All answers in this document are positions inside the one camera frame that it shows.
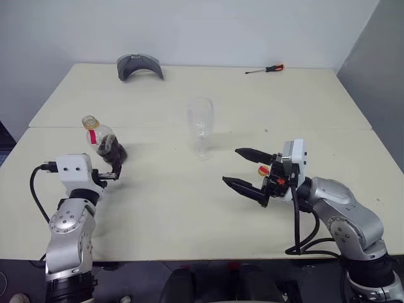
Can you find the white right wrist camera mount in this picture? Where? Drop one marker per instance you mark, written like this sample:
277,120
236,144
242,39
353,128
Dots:
300,151

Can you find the dark object beside table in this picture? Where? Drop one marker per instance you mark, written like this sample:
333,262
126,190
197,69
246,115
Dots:
6,148

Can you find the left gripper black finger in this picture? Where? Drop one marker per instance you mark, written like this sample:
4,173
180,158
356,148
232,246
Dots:
115,175

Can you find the pinkish rounded object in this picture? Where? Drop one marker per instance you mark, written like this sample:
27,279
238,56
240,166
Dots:
19,298

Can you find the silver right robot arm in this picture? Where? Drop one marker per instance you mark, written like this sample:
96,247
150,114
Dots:
341,202

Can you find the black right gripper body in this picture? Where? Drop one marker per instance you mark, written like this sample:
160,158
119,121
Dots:
277,183

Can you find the grey baseball cap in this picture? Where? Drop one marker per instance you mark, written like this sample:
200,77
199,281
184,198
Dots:
140,66

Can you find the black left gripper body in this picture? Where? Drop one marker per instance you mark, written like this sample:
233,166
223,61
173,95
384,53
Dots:
99,181

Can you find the clear wine glass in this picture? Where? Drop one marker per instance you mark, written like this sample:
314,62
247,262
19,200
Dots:
200,132

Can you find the clear bottle with dark drink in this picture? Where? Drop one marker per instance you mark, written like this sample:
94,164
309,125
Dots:
110,150

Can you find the grey partition panel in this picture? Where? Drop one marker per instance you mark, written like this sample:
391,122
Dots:
378,79

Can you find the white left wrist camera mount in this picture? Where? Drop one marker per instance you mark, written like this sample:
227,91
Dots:
72,172

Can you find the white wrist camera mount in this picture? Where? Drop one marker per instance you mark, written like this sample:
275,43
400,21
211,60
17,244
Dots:
72,172
300,151

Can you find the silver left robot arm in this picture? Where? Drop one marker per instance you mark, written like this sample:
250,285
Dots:
67,233

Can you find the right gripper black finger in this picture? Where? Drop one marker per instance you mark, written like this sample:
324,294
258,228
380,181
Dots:
246,188
255,155

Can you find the orange and black screwdriver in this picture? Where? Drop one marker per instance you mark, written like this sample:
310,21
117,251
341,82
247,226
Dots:
274,67

